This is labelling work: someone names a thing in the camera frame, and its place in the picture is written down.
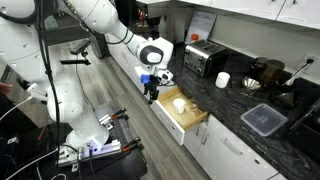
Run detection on white base cabinet unit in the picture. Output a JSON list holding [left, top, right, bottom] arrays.
[[106, 33, 288, 180]]

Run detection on small brown figurine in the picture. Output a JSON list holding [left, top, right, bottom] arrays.
[[137, 9, 150, 28]]

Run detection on wooden drawer with white front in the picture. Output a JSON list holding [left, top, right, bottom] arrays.
[[148, 86, 210, 147]]

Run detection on small whiteboard sign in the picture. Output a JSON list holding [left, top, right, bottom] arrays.
[[184, 10, 218, 45]]

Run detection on white handheld device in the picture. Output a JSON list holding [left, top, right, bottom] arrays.
[[26, 82, 50, 103]]

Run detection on bystander hand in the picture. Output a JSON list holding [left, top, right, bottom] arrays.
[[0, 81, 14, 96]]

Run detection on white wall outlet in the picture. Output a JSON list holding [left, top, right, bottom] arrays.
[[301, 53, 319, 73]]

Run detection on stainless steel toaster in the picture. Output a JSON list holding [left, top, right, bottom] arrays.
[[183, 39, 230, 77]]

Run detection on dark canister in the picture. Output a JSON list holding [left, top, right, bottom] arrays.
[[253, 57, 270, 81]]

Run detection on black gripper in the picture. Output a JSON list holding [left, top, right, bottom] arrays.
[[143, 74, 169, 105]]

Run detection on drip coffee maker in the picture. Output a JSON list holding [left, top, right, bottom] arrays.
[[136, 0, 194, 52]]

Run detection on black countertop appliance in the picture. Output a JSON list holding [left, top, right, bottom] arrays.
[[288, 78, 320, 162]]

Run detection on blue camera cable plug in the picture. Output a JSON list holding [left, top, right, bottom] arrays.
[[139, 73, 151, 85]]

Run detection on white device cable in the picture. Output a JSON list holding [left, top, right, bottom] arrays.
[[0, 95, 34, 122]]

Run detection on dark brown glass jar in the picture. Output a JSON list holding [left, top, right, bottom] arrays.
[[263, 59, 286, 90]]

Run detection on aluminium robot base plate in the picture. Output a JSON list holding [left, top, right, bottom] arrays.
[[54, 139, 123, 168]]

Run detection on black camera tripod arm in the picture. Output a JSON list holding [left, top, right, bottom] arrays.
[[59, 39, 92, 68]]

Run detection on white floor cable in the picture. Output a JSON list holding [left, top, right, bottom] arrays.
[[4, 148, 68, 180]]

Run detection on black robot stand platform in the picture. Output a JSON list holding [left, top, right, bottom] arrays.
[[0, 99, 148, 180]]

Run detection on white ceramic mug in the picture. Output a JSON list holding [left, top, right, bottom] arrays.
[[215, 71, 231, 89], [172, 98, 186, 115]]

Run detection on white upper cabinets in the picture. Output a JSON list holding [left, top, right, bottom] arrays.
[[178, 0, 320, 31]]

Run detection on black clamp orange handle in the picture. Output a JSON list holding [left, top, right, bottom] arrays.
[[99, 107, 130, 131], [120, 136, 145, 154]]

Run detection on black power cord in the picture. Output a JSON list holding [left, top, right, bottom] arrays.
[[283, 58, 316, 88]]

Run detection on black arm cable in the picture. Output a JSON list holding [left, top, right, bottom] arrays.
[[34, 0, 64, 180]]

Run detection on black funnel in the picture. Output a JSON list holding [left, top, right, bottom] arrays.
[[273, 89, 296, 108]]

